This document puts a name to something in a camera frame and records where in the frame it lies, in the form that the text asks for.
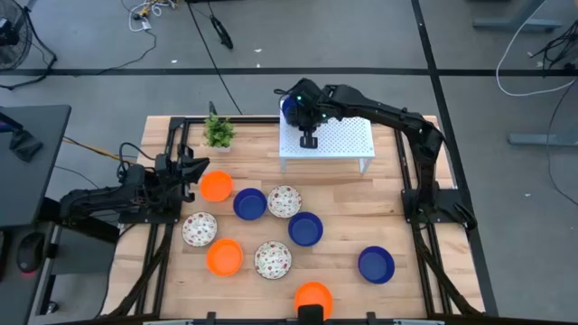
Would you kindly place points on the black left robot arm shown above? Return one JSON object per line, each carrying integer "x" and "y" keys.
{"x": 104, "y": 198}

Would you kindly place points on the orange plastic bowl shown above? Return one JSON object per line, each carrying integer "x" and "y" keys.
{"x": 225, "y": 257}
{"x": 216, "y": 186}
{"x": 314, "y": 294}

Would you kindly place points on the grey desk foot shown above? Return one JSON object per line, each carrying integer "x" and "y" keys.
{"x": 542, "y": 139}
{"x": 515, "y": 23}

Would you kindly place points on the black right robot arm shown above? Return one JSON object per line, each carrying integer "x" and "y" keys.
{"x": 388, "y": 113}

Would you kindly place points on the black angular device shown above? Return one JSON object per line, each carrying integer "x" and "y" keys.
{"x": 25, "y": 144}

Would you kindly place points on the blue plastic bowl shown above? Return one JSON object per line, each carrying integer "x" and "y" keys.
{"x": 305, "y": 229}
{"x": 376, "y": 265}
{"x": 249, "y": 204}
{"x": 289, "y": 107}

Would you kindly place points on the white perforated metal shelf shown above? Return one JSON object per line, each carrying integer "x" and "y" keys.
{"x": 347, "y": 135}

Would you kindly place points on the black table-level camera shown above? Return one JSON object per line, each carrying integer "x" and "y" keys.
{"x": 310, "y": 315}

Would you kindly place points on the black computer mouse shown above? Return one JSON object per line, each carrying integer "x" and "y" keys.
{"x": 30, "y": 250}

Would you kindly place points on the green plant in white pot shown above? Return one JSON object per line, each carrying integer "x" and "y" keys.
{"x": 219, "y": 132}

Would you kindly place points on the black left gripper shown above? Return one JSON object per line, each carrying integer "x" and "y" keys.
{"x": 169, "y": 176}

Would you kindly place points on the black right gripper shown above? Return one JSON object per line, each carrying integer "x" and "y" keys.
{"x": 309, "y": 106}

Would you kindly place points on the silver aluminium strut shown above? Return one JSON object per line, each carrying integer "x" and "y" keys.
{"x": 169, "y": 322}
{"x": 417, "y": 322}

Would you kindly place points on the floral bowl with green outside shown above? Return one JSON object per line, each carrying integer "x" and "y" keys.
{"x": 199, "y": 229}
{"x": 273, "y": 260}
{"x": 284, "y": 201}

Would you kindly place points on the black desk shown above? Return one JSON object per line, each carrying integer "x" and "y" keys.
{"x": 36, "y": 189}

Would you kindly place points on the black standing fan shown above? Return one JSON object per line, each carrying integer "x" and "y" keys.
{"x": 13, "y": 40}

